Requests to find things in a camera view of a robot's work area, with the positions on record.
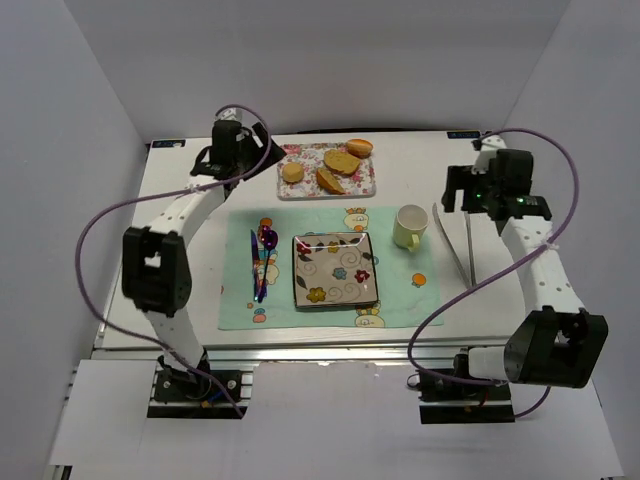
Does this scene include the iridescent purple knife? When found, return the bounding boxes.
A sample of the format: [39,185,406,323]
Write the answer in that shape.
[250,230,260,302]

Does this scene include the square floral plate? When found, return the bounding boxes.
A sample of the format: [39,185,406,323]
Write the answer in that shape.
[292,231,379,310]

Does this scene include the left blue corner label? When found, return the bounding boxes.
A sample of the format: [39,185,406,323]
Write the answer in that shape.
[151,139,186,149]

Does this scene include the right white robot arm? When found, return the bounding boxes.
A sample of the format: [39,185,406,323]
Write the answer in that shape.
[442,136,608,388]

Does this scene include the blue corner label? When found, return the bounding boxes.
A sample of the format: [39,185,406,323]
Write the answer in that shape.
[446,130,481,140]
[151,139,186,149]

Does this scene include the yellow mug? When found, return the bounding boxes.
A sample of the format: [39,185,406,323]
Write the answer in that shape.
[392,204,429,252]

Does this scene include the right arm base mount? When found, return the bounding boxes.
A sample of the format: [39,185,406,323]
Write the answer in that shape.
[407,346,515,425]

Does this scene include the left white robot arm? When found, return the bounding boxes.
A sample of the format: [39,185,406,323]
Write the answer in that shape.
[121,104,285,372]

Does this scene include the mint green placemat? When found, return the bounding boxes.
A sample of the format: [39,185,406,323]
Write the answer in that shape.
[219,207,441,331]

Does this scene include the metal tongs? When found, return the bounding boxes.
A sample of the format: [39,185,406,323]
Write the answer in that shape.
[431,202,477,288]

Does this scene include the iridescent purple spoon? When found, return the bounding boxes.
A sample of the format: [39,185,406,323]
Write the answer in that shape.
[256,225,279,303]

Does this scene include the right blue corner label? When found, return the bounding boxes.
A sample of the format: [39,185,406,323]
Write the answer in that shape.
[446,130,481,140]

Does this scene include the small round bread roll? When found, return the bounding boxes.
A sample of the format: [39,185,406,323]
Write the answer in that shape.
[281,162,305,184]

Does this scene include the round bun on tray edge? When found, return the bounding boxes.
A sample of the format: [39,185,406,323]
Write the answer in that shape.
[346,139,373,159]

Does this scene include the floral serving tray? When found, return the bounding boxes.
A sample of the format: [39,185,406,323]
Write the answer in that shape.
[276,143,376,200]

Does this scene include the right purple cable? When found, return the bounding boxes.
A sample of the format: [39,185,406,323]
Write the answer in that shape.
[407,128,580,420]

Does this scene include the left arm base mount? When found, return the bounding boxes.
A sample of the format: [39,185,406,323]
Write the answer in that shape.
[147,356,251,420]

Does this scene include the purple cable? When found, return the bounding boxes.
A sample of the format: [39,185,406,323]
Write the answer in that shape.
[407,128,580,420]
[74,103,274,420]

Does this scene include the large bread slice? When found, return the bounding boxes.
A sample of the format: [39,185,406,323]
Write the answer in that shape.
[324,149,361,176]

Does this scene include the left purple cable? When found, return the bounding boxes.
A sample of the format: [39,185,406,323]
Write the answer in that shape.
[74,103,274,420]

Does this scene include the wedge bread slice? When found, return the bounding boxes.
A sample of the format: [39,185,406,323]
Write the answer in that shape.
[316,168,346,195]

